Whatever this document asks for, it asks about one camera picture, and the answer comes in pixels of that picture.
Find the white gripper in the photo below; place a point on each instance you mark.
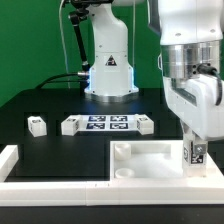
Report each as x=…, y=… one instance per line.
x=198, y=110

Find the white square tabletop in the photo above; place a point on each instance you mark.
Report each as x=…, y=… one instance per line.
x=146, y=159

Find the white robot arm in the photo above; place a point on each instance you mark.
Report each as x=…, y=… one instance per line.
x=186, y=37

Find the white U-shaped obstacle fence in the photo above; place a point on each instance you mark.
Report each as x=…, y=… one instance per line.
x=127, y=191

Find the AprilTag marker sheet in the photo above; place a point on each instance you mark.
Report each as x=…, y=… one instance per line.
x=108, y=123

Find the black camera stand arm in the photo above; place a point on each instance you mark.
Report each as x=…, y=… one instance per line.
x=80, y=14

